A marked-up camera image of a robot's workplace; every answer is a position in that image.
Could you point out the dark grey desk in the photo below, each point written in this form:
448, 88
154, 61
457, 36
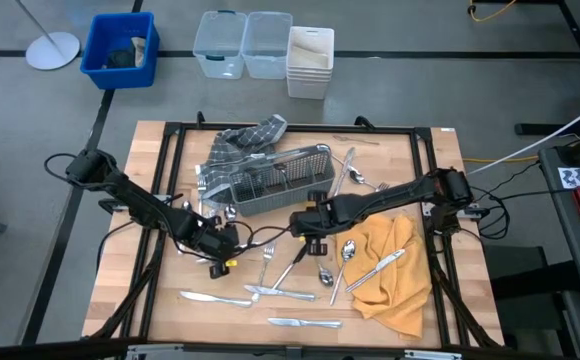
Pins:
570, 260

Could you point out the dark cloth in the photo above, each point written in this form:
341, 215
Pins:
120, 59

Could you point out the short silver spoon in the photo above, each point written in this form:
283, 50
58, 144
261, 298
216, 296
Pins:
326, 278

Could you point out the grey mesh silverware basket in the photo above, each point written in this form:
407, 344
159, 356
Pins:
280, 197

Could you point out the clear plastic bin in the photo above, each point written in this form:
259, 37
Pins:
267, 45

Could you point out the white round-base floor stand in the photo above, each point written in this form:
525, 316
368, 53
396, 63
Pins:
52, 50

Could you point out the beige folded item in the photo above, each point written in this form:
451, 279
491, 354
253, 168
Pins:
139, 50

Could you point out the grey checked dish towel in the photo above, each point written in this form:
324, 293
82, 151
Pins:
240, 145

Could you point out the beige cloth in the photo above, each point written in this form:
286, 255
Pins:
310, 56

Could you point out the long silver spoon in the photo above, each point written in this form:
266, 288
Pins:
348, 249

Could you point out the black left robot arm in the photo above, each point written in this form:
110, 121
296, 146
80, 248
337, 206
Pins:
135, 200

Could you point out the blue plastic bin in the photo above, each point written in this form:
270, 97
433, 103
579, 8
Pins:
115, 30

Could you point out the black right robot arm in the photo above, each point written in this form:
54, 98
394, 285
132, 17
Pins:
395, 192

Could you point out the yellow terry towel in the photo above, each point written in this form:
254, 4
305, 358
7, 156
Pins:
395, 300

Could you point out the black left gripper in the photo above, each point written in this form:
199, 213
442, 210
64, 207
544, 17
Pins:
212, 240

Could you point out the silver table knife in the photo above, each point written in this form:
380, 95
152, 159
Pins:
375, 270
215, 299
345, 167
285, 272
305, 323
280, 293

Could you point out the white stacked bins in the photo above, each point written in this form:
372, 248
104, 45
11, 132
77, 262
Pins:
310, 80

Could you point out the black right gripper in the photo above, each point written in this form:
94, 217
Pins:
317, 220

